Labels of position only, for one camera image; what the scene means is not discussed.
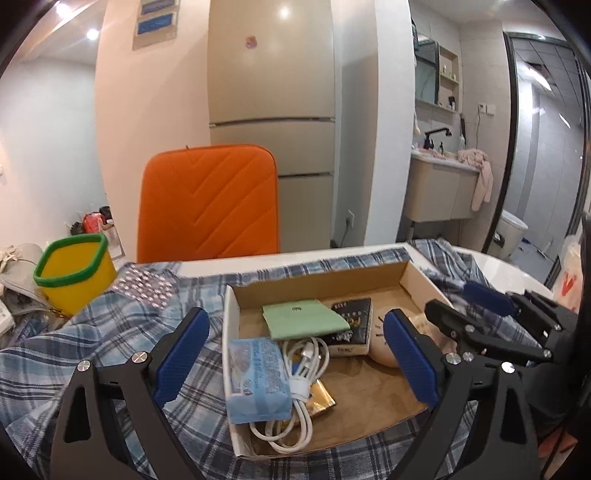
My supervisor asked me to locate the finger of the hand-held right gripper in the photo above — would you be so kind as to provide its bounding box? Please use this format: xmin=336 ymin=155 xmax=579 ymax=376
xmin=424 ymin=299 xmax=553 ymax=364
xmin=462 ymin=282 xmax=519 ymax=319

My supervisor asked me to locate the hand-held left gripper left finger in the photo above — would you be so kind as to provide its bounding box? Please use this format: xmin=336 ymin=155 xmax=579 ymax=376
xmin=48 ymin=306 xmax=211 ymax=480

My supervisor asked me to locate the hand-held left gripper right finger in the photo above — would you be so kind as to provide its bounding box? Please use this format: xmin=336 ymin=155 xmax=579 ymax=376
xmin=382 ymin=308 xmax=541 ymax=480

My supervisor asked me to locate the cardboard box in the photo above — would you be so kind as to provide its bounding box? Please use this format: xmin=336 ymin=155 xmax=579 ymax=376
xmin=222 ymin=261 xmax=455 ymax=459

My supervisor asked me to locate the blue face mask pack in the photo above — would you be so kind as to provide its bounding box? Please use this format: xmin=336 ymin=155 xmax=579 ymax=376
xmin=226 ymin=338 xmax=294 ymax=424

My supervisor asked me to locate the white cable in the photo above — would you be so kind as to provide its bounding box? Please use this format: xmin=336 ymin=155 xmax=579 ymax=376
xmin=249 ymin=336 xmax=331 ymax=454

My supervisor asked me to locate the beige round slotted disc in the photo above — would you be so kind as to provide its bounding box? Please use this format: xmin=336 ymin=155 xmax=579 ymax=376
xmin=369 ymin=311 xmax=458 ymax=369

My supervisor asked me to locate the white and red plastic bag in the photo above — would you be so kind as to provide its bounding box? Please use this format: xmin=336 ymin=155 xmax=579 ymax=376
xmin=551 ymin=235 xmax=585 ymax=310

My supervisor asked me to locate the black cigarette box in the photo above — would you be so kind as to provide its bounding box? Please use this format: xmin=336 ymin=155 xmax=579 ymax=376
xmin=323 ymin=298 xmax=374 ymax=357

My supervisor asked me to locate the blue plaid shirt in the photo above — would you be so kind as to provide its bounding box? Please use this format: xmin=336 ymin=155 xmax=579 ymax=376
xmin=0 ymin=237 xmax=555 ymax=480

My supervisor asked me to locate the silver blister pack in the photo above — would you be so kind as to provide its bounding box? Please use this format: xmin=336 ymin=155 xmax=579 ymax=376
xmin=111 ymin=263 xmax=183 ymax=315

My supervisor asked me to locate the gold and blue cigarette pack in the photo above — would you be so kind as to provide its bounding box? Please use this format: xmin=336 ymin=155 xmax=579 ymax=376
xmin=288 ymin=378 xmax=338 ymax=421

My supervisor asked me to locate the green flat pouch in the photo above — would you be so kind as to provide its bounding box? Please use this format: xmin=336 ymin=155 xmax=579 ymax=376
xmin=262 ymin=299 xmax=352 ymax=341

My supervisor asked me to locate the pink towel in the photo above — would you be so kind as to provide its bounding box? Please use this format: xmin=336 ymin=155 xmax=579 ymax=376
xmin=457 ymin=148 xmax=494 ymax=212

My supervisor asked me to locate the beige vanity cabinet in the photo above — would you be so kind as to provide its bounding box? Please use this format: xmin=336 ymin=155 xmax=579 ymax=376
xmin=405 ymin=152 xmax=481 ymax=222

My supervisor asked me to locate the yellow bin with green rim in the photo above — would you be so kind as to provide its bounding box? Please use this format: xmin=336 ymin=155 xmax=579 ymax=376
xmin=33 ymin=233 xmax=118 ymax=317

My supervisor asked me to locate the orange chair back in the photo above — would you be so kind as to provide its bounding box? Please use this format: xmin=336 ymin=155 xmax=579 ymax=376
xmin=137 ymin=144 xmax=281 ymax=264

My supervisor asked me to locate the black framed glass door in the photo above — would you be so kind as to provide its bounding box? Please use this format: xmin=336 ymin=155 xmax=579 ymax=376
xmin=480 ymin=31 xmax=591 ymax=287

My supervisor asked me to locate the black faucet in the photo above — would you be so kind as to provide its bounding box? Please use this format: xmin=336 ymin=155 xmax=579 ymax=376
xmin=424 ymin=128 xmax=451 ymax=151

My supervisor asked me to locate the white handbag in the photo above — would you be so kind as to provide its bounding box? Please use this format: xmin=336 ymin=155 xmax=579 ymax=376
xmin=0 ymin=243 xmax=49 ymax=305

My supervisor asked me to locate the bathroom mirror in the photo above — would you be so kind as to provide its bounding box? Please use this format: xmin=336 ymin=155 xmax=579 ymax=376
xmin=414 ymin=39 xmax=439 ymax=104

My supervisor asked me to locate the beige refrigerator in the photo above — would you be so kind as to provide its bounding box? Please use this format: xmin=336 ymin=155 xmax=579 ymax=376
xmin=206 ymin=0 xmax=338 ymax=254

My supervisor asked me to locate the wall shelf niche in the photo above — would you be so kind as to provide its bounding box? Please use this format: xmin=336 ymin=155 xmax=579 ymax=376
xmin=438 ymin=44 xmax=461 ymax=112

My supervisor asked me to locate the wall poster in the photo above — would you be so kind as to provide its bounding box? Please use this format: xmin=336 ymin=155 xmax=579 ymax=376
xmin=132 ymin=0 xmax=181 ymax=51

